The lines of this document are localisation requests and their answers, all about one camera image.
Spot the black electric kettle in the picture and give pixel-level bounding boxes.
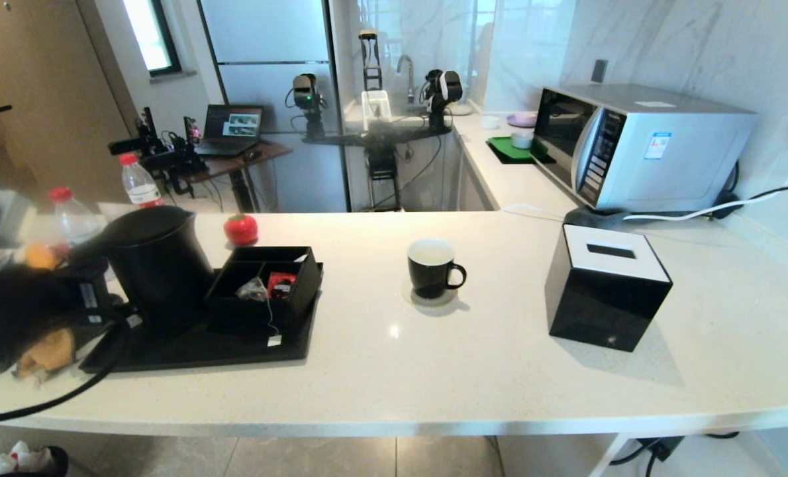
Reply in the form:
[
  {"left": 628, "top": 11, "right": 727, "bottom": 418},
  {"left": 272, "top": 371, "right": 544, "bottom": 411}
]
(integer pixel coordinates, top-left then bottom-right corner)
[{"left": 70, "top": 205, "right": 217, "bottom": 332}]

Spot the mesh tea bag with tag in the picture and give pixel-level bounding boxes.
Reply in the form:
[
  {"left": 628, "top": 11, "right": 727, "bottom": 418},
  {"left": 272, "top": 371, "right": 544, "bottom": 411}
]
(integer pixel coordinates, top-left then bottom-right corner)
[{"left": 237, "top": 277, "right": 283, "bottom": 348}]

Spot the orange round snack pack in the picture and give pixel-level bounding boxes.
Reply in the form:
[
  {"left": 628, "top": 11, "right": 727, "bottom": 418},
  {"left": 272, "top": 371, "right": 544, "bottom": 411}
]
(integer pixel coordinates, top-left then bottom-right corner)
[{"left": 25, "top": 242, "right": 60, "bottom": 271}]

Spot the orange grey oven glove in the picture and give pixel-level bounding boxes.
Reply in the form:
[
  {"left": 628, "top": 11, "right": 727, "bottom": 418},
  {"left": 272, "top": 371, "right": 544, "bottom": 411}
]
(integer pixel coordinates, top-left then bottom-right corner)
[{"left": 13, "top": 328, "right": 80, "bottom": 384}]

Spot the clear water bottle red cap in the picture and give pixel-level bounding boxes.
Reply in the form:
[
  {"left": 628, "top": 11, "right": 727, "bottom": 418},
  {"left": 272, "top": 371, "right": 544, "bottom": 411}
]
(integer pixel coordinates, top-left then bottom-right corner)
[
  {"left": 119, "top": 153, "right": 166, "bottom": 209},
  {"left": 50, "top": 187, "right": 107, "bottom": 247}
]

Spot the black serving tray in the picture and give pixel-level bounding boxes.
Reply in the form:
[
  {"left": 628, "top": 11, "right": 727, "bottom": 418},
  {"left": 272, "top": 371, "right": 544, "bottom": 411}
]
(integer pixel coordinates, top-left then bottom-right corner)
[{"left": 79, "top": 262, "right": 324, "bottom": 373}]

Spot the red tomato kitchen timer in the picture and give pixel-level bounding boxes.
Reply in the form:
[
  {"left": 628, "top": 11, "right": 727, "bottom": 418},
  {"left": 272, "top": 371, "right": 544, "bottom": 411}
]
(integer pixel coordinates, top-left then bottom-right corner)
[{"left": 224, "top": 213, "right": 260, "bottom": 247}]

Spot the black trash bin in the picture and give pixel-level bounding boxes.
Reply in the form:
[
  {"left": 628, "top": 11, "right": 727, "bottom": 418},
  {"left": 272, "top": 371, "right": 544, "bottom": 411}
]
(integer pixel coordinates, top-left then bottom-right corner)
[{"left": 0, "top": 441, "right": 70, "bottom": 477}]

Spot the brown wooden desk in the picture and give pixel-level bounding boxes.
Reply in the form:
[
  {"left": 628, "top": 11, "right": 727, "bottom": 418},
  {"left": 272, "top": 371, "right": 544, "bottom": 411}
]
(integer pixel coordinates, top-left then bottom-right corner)
[{"left": 169, "top": 139, "right": 294, "bottom": 213}]

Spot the red packet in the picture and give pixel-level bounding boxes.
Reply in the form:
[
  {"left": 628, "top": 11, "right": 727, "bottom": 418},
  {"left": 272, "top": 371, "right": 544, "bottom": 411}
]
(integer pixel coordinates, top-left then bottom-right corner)
[{"left": 268, "top": 272, "right": 297, "bottom": 299}]

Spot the black compartment box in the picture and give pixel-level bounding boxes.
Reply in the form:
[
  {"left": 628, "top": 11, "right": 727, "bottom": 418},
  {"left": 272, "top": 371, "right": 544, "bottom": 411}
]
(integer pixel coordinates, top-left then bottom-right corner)
[{"left": 205, "top": 246, "right": 323, "bottom": 325}]

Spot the black laptop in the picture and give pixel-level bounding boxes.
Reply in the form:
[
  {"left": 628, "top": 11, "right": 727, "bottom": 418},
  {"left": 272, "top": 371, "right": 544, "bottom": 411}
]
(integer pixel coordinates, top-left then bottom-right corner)
[{"left": 195, "top": 105, "right": 264, "bottom": 158}]

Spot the black framed window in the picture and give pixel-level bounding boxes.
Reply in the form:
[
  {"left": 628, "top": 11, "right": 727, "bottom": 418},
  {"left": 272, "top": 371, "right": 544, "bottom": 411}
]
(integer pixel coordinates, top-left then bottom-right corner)
[{"left": 123, "top": 0, "right": 184, "bottom": 79}]

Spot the black device green light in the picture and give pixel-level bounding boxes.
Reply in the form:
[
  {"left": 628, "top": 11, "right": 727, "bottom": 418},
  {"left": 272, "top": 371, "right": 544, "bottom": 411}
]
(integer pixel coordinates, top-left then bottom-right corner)
[{"left": 285, "top": 74, "right": 328, "bottom": 138}]

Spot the silver refrigerator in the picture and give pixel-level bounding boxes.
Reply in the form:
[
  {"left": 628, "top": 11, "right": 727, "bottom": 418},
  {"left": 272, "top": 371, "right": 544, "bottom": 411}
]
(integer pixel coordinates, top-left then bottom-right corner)
[{"left": 199, "top": 0, "right": 352, "bottom": 213}]

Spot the round translucent coaster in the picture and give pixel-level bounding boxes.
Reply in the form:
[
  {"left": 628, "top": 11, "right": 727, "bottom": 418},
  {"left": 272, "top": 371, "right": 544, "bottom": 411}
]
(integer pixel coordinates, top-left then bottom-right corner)
[{"left": 401, "top": 275, "right": 459, "bottom": 308}]

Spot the black rig stand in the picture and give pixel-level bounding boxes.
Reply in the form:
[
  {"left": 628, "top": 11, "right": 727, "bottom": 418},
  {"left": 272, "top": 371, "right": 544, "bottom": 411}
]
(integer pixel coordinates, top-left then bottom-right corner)
[{"left": 301, "top": 30, "right": 453, "bottom": 213}]

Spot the black mug white inside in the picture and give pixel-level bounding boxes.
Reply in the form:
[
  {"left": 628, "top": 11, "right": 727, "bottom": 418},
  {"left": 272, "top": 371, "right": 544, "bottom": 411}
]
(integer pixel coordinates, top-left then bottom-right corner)
[{"left": 407, "top": 238, "right": 468, "bottom": 300}]

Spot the chrome faucet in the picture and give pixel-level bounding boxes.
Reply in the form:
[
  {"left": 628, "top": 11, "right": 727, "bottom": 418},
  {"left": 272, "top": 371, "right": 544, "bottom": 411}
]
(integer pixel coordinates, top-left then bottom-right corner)
[{"left": 397, "top": 55, "right": 417, "bottom": 103}]

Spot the black device white band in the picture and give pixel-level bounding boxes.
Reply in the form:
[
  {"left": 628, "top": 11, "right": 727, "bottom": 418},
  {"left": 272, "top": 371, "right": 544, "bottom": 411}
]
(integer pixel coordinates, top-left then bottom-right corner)
[{"left": 422, "top": 70, "right": 464, "bottom": 130}]

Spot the green tray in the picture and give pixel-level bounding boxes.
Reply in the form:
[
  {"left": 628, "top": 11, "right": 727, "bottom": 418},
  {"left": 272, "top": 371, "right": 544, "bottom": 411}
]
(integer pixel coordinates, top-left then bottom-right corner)
[{"left": 487, "top": 136, "right": 557, "bottom": 165}]

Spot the black tissue box white lid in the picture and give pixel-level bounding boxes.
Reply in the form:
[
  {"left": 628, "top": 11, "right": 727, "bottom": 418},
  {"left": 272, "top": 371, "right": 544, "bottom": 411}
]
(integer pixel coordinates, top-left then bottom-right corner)
[{"left": 544, "top": 224, "right": 673, "bottom": 353}]

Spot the black power supply brick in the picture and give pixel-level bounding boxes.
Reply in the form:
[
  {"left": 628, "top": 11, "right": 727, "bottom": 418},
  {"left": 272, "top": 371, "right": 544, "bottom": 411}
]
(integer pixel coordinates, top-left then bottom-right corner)
[{"left": 636, "top": 436, "right": 686, "bottom": 462}]

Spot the silver microwave oven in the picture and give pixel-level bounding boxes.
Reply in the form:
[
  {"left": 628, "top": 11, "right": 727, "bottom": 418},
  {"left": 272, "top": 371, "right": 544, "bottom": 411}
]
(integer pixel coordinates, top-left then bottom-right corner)
[{"left": 532, "top": 84, "right": 758, "bottom": 213}]

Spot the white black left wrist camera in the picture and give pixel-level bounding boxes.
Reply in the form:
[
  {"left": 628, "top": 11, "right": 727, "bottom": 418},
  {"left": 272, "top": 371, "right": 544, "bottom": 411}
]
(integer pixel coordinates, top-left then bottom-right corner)
[{"left": 0, "top": 189, "right": 37, "bottom": 249}]

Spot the black equipment with cables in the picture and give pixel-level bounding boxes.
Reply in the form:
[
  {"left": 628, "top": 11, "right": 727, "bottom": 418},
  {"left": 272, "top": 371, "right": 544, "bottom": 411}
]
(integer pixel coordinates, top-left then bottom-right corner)
[{"left": 108, "top": 107, "right": 209, "bottom": 196}]

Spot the thin white cable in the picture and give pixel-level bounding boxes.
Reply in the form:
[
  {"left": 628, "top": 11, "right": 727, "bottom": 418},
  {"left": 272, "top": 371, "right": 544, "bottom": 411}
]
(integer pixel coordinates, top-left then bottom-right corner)
[{"left": 502, "top": 204, "right": 567, "bottom": 221}]

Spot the thick black charger cable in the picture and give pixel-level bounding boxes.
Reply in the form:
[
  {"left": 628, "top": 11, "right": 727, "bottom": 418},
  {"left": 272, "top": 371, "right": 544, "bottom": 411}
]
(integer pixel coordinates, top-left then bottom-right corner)
[{"left": 609, "top": 431, "right": 742, "bottom": 477}]

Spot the thick white power cable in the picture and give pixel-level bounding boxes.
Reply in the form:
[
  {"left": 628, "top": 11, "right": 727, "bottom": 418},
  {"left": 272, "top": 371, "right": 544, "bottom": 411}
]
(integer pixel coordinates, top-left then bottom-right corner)
[{"left": 622, "top": 142, "right": 788, "bottom": 223}]

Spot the black power cable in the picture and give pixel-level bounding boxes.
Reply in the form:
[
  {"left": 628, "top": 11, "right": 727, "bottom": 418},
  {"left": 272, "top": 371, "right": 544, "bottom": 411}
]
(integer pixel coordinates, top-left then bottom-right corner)
[{"left": 718, "top": 182, "right": 788, "bottom": 214}]

